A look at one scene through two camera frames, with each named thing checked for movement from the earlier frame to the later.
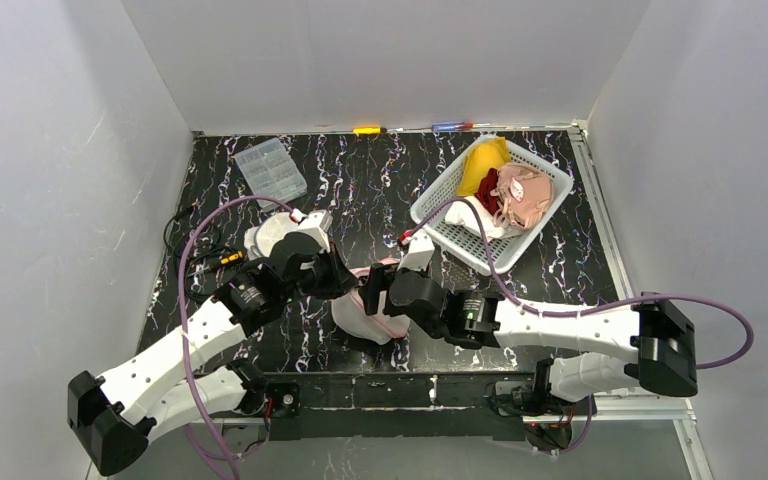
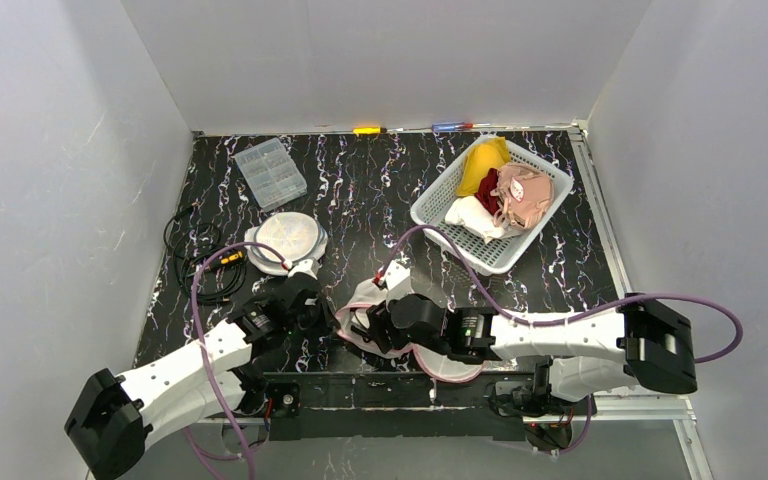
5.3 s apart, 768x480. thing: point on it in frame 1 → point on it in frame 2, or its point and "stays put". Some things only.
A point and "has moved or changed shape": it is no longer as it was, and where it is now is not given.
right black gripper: x=376 y=291 → x=371 y=324
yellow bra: x=486 y=152 stays put
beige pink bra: x=524 y=195 stays put
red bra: x=488 y=183 stays put
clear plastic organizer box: x=270 y=172 stays put
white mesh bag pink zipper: x=350 y=313 has moved or changed shape
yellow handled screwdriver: x=369 y=130 stays put
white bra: x=463 y=213 stays put
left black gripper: x=338 y=275 → x=321 y=312
